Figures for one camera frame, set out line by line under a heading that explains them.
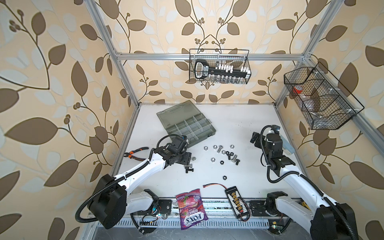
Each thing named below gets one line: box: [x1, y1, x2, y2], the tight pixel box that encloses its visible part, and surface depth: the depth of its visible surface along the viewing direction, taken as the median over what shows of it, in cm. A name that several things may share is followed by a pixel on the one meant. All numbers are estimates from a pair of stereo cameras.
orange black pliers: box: [123, 146, 149, 161], surface depth 95 cm
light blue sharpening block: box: [279, 134, 295, 155], surface depth 93 cm
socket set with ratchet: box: [194, 59, 252, 81], surface depth 86 cm
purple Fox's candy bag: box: [175, 188, 209, 230], surface depth 74 cm
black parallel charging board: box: [224, 186, 249, 219], surface depth 77 cm
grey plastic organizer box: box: [156, 100, 217, 148], surface depth 107 cm
